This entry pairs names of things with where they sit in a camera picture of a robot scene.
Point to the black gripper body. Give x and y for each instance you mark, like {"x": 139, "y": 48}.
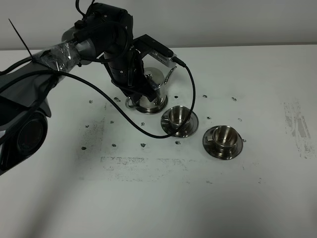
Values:
{"x": 127, "y": 71}

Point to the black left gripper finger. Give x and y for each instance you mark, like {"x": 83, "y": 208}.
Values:
{"x": 134, "y": 97}

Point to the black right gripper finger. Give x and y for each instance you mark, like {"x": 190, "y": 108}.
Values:
{"x": 150, "y": 93}

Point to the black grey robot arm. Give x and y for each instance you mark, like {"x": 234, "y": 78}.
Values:
{"x": 104, "y": 34}

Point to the far stainless steel teacup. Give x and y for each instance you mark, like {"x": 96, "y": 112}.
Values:
{"x": 175, "y": 117}

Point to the stainless steel teacup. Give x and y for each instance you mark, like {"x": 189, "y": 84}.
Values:
{"x": 175, "y": 117}
{"x": 222, "y": 136}

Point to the far stainless steel saucer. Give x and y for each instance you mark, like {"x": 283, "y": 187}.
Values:
{"x": 184, "y": 132}

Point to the stainless steel saucer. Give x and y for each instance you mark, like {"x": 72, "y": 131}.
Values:
{"x": 222, "y": 154}
{"x": 184, "y": 132}

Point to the near stainless steel saucer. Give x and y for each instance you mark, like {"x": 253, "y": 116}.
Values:
{"x": 222, "y": 154}

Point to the near stainless steel teacup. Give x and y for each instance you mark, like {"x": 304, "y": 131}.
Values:
{"x": 222, "y": 136}

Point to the black zip tie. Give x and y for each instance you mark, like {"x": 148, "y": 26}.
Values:
{"x": 19, "y": 36}

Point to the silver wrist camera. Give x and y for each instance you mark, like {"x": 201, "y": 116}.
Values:
{"x": 146, "y": 45}

